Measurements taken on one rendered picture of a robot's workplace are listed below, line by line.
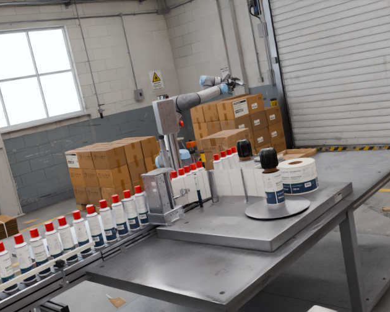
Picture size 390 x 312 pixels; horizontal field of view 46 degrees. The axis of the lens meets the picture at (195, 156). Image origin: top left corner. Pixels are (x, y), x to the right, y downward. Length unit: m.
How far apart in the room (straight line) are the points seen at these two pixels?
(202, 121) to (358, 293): 4.63
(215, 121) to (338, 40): 2.08
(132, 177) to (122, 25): 3.76
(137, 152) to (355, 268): 4.14
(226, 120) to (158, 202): 4.25
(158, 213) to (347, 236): 0.95
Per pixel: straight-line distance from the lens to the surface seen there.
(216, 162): 2.79
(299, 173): 2.39
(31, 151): 7.89
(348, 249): 2.48
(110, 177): 5.94
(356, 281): 2.54
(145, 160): 6.20
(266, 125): 6.90
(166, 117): 2.55
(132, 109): 8.84
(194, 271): 1.86
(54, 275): 2.07
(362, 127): 7.01
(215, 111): 6.55
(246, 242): 1.96
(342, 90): 7.05
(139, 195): 2.35
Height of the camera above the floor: 1.56
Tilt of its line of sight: 10 degrees down
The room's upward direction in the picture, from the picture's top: 11 degrees counter-clockwise
